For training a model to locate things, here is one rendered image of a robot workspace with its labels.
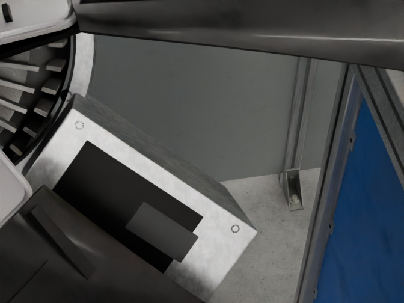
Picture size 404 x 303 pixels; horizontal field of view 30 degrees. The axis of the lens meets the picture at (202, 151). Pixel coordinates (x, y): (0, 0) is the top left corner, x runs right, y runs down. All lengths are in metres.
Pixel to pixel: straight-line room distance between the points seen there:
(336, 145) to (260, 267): 0.66
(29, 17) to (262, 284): 1.33
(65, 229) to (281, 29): 0.17
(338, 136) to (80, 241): 0.64
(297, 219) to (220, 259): 1.23
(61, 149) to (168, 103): 1.01
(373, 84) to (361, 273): 0.32
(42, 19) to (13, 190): 0.11
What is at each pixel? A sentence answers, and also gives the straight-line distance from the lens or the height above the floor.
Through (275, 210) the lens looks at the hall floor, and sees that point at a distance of 1.75.
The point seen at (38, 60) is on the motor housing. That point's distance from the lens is 0.51.
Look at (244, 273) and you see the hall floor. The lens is 1.66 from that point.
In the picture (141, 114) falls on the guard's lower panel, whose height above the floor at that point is 0.31.
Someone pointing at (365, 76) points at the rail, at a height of 0.81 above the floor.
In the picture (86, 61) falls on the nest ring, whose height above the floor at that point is 1.04.
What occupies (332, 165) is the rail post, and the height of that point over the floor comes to 0.60.
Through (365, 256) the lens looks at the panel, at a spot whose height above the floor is 0.55.
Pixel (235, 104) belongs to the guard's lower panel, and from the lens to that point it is 1.53.
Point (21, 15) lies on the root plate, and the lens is 0.37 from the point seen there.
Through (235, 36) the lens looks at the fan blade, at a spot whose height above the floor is 1.20.
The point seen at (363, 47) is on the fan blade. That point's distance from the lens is 0.37.
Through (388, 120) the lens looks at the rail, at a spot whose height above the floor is 0.81.
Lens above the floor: 1.44
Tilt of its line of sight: 51 degrees down
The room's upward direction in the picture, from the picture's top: straight up
